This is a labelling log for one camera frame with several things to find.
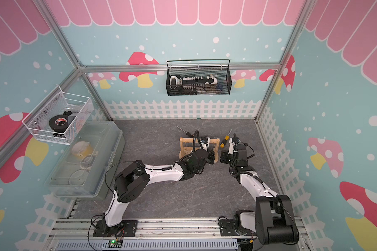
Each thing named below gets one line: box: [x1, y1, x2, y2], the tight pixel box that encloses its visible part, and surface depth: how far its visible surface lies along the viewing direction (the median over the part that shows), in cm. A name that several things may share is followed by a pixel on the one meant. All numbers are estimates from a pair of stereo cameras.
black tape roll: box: [48, 114, 69, 133], surface depth 71 cm
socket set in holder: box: [169, 73, 219, 92], surface depth 91 cm
